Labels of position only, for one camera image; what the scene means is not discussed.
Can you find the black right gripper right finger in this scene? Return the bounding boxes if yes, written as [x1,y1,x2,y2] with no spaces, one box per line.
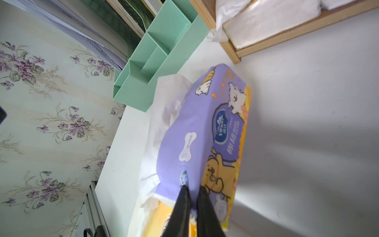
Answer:
[197,186,226,237]

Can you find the mint green desk organizer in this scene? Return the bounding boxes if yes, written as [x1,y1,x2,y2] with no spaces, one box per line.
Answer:
[79,0,210,113]

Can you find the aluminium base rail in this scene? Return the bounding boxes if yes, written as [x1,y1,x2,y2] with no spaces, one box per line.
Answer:
[70,181,111,237]

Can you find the white papers in organizer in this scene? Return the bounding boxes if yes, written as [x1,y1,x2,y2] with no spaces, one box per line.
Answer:
[6,1,130,71]

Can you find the yellow-green tissue pack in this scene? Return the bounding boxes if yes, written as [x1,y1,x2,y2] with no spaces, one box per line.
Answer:
[208,0,321,50]

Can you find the purple tissue pack shelf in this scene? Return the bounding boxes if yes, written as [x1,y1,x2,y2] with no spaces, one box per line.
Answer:
[139,64,252,231]

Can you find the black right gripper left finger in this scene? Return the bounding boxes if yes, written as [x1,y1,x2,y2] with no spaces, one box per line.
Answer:
[162,186,191,237]

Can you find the yellow tissue pack with tissue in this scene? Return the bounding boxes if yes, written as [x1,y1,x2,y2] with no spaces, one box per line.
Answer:
[141,201,197,237]

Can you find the wooden shelf unit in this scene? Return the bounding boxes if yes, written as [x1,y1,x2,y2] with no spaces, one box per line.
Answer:
[191,0,379,64]

